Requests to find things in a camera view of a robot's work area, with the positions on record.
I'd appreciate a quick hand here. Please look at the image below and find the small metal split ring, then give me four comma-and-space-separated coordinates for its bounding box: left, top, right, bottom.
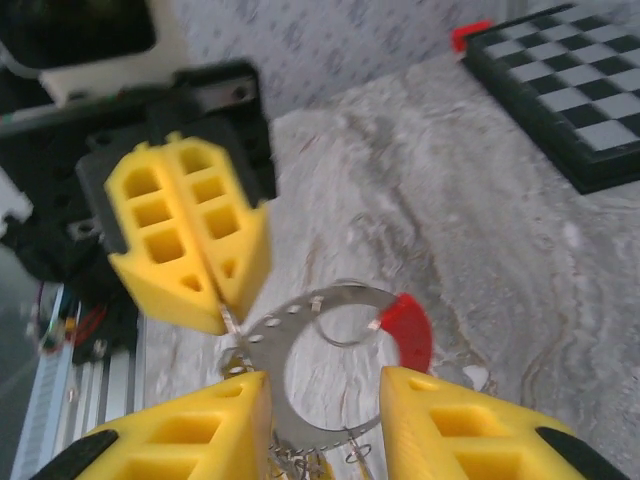
314, 298, 384, 350

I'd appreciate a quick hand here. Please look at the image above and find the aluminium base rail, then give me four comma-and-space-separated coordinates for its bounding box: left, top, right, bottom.
74, 314, 151, 480

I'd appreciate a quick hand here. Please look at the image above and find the pale slotted cable duct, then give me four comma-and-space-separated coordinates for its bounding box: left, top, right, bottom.
9, 344, 76, 480

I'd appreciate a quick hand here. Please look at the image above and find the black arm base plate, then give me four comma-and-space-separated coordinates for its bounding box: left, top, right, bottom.
72, 294, 141, 366

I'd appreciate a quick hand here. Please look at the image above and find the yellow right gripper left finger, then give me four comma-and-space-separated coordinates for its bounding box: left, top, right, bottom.
37, 369, 274, 480

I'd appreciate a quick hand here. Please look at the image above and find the small circuit board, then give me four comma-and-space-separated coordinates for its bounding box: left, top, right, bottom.
29, 284, 109, 361

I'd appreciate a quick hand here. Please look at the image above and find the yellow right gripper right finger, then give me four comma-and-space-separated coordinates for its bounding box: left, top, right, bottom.
379, 366, 631, 480

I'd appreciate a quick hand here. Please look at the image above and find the metal keyring with red handle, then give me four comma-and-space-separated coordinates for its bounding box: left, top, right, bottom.
219, 279, 436, 451

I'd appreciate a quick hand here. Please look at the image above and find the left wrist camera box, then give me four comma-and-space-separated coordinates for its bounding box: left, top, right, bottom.
0, 0, 181, 106

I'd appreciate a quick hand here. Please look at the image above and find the black grey chessboard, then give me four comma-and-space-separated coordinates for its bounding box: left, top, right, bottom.
459, 3, 640, 196

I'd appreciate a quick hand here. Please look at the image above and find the small red block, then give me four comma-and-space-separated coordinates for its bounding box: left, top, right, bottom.
449, 19, 496, 54

